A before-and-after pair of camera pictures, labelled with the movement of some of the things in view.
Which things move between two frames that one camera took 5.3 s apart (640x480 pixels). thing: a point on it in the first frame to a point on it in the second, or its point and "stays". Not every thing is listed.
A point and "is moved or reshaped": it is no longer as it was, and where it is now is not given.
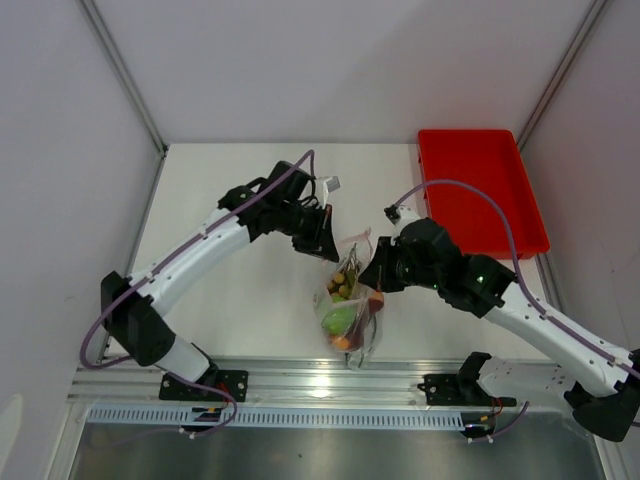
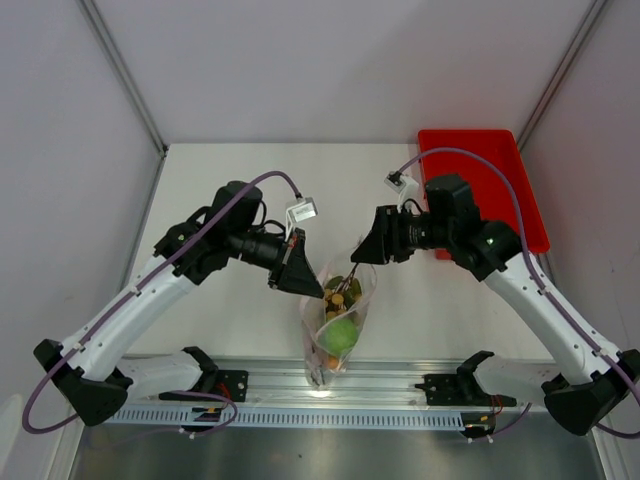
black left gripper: x=320 y=242 to x=291 y=270
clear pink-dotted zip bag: x=347 y=309 is moved or reshaped
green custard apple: x=338 y=320 to x=341 y=335
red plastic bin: x=492 y=161 stays
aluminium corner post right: x=560 y=74 stays
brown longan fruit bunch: x=342 y=281 is moved or reshaped
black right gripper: x=378 y=273 to x=384 y=242
